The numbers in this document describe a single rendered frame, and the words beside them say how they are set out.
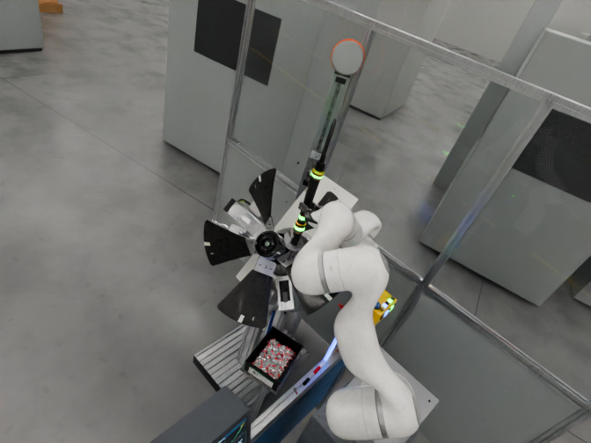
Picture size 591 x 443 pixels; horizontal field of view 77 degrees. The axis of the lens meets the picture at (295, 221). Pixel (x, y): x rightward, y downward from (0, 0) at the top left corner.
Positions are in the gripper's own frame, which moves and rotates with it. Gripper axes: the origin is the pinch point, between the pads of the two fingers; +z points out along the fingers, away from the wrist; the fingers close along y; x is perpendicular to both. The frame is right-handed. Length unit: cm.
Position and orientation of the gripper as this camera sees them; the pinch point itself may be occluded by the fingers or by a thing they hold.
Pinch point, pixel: (307, 206)
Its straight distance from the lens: 142.8
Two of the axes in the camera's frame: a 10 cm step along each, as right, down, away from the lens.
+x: 2.5, -7.7, -5.9
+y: 6.7, -3.0, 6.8
